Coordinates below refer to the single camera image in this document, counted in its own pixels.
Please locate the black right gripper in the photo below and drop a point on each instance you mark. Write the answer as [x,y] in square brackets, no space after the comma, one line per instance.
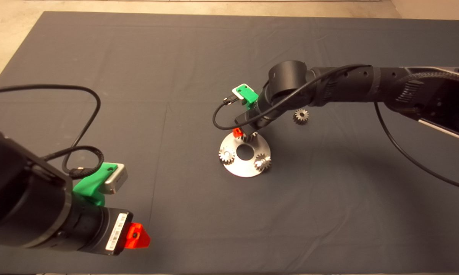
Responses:
[252,120]

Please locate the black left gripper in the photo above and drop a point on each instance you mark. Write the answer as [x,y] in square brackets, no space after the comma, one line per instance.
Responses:
[97,229]

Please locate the large steel gear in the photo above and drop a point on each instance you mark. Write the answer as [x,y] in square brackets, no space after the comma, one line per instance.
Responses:
[249,137]

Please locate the small dark steel gear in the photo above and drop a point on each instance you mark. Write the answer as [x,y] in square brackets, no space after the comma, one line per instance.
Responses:
[301,116]

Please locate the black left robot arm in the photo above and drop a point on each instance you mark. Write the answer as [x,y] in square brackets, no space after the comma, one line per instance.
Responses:
[19,198]

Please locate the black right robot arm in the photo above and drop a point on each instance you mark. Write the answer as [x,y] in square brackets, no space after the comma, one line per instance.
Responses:
[366,84]

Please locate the round metal plate with hole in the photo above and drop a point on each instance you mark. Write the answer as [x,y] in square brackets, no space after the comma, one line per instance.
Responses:
[244,168]

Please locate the dark grey table cloth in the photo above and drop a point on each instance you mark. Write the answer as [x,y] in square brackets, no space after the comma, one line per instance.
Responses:
[328,229]

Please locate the green right camera mount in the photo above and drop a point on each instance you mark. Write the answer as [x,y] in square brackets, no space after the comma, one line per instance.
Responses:
[250,95]

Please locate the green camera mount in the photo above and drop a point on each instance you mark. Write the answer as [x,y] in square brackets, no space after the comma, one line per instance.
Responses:
[90,185]
[250,95]

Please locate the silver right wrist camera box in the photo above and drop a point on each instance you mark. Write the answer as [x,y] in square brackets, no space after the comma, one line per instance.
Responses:
[238,91]

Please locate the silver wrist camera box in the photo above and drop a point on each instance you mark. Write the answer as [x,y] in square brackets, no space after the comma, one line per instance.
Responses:
[238,91]
[115,180]

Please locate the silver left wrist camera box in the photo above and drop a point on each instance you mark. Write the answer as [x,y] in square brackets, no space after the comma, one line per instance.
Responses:
[115,180]

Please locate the green left camera mount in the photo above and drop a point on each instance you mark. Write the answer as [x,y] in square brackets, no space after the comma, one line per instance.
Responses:
[90,185]

